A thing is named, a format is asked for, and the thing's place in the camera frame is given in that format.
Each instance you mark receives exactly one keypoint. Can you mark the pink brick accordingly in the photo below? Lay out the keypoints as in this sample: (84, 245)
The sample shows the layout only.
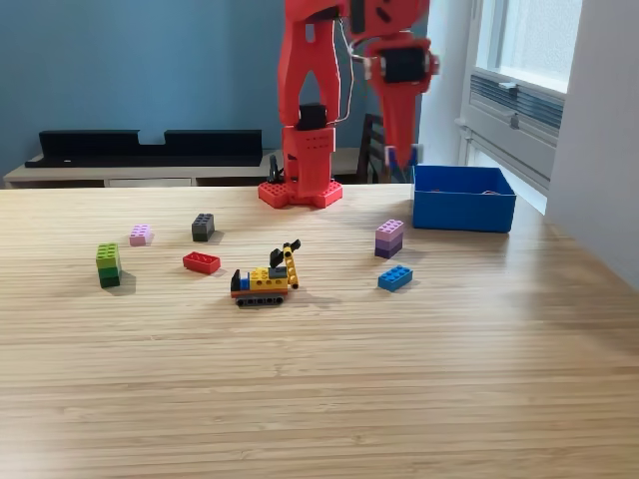
(141, 235)

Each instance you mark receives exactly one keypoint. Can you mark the grey window vent grille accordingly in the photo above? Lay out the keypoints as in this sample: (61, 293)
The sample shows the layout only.
(534, 105)

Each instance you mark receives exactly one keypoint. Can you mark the white window frame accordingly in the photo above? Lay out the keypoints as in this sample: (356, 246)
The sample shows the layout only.
(539, 80)

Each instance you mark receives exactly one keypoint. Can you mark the blue brick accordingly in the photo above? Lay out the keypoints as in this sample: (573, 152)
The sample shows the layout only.
(394, 279)

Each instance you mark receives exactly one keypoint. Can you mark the green brick stack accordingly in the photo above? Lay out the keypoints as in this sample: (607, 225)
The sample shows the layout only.
(108, 264)

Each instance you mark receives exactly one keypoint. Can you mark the red flat brick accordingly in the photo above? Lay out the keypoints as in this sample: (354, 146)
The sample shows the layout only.
(201, 263)

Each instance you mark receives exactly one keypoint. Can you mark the tan yellow red brick stack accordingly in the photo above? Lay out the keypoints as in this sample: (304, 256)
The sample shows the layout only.
(493, 192)

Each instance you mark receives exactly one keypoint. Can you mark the pale wooden sideboard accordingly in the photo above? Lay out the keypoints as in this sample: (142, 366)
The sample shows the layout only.
(75, 174)

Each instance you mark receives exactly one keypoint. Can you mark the yellow toy digger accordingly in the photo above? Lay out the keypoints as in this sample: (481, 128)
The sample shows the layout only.
(264, 282)

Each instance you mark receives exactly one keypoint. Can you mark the dark grey brick stack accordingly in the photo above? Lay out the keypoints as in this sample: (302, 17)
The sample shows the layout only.
(202, 228)

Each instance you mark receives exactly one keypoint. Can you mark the blue plastic bin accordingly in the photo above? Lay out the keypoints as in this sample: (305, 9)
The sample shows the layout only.
(461, 212)

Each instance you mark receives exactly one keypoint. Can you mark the dark wooden chair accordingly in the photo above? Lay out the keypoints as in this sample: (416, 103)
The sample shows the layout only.
(372, 149)

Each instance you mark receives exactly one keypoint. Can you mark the white window latch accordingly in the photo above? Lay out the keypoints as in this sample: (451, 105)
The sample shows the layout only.
(508, 85)

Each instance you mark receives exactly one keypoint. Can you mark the purple brick stack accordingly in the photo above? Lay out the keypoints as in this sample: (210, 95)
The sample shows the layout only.
(389, 239)

